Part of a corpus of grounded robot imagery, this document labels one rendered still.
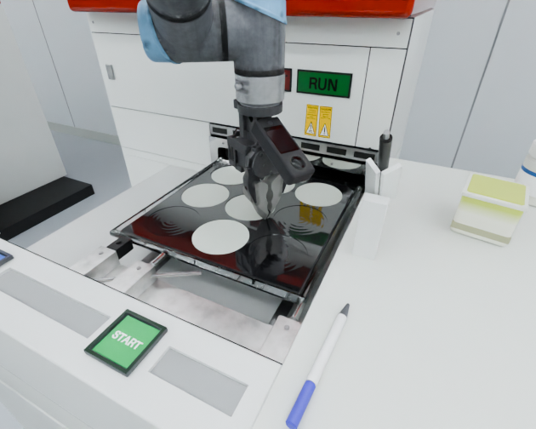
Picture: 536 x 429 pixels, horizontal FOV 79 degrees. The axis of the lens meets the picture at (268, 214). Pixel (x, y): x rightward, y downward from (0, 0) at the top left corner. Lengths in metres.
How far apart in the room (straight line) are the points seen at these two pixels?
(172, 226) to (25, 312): 0.27
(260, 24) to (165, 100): 0.54
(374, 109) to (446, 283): 0.40
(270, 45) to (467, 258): 0.38
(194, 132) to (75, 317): 0.64
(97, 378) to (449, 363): 0.32
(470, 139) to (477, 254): 1.82
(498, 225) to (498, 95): 1.76
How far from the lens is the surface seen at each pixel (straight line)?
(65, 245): 0.80
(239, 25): 0.48
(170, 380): 0.35
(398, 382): 0.34
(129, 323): 0.39
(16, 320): 0.45
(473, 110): 2.26
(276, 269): 0.51
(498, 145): 2.33
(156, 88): 0.99
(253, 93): 0.50
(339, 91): 0.73
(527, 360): 0.41
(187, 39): 0.46
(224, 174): 0.78
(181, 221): 0.63
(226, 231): 0.59
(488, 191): 0.52
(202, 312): 0.48
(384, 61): 0.71
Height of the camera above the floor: 1.25
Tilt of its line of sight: 34 degrees down
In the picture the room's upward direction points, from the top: straight up
